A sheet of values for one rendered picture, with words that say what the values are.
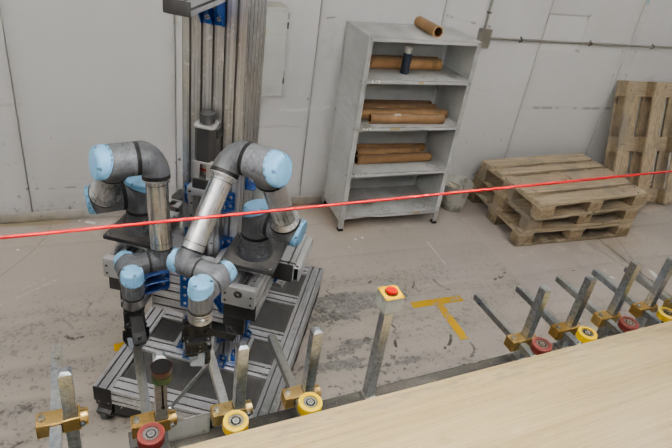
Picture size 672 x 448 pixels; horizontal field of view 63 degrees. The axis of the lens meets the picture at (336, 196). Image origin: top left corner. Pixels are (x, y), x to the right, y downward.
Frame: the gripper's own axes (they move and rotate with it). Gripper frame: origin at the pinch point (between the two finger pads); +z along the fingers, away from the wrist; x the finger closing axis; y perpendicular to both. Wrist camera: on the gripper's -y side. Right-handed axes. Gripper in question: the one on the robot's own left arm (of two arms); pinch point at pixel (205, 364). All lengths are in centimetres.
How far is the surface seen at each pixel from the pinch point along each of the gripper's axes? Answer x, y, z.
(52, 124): -255, 51, 21
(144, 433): 15.6, 21.1, 6.6
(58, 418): 8.7, 43.5, 0.1
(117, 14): -252, 6, -53
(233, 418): 18.1, -5.1, 6.5
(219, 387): -2.0, -5.4, 14.8
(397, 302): 11, -61, -23
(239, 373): 9.6, -8.7, -3.3
